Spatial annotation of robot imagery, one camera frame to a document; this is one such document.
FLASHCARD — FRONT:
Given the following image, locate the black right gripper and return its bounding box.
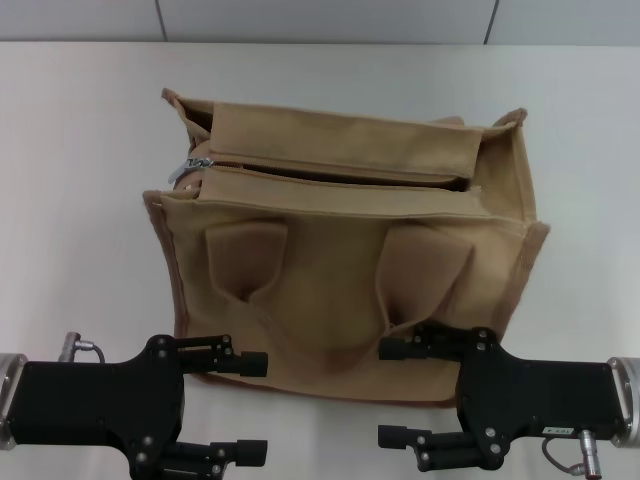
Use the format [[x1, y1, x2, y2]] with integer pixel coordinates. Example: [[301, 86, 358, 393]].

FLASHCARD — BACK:
[[377, 322, 624, 474]]

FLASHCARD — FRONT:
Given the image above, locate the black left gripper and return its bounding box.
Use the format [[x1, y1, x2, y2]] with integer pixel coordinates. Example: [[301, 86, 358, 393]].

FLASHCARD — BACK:
[[9, 333, 270, 480]]

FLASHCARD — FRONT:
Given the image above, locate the left arm cable with connector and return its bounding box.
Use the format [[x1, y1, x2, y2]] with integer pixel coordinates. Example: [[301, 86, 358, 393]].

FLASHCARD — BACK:
[[62, 329, 108, 364]]

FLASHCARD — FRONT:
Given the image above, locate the khaki canvas food bag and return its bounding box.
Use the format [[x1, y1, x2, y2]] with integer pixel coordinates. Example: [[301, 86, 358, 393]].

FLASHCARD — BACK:
[[141, 87, 551, 407]]

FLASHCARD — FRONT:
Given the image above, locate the silver metal zipper pull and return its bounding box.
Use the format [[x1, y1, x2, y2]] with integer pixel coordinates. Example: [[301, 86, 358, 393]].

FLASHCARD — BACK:
[[168, 155, 215, 182]]

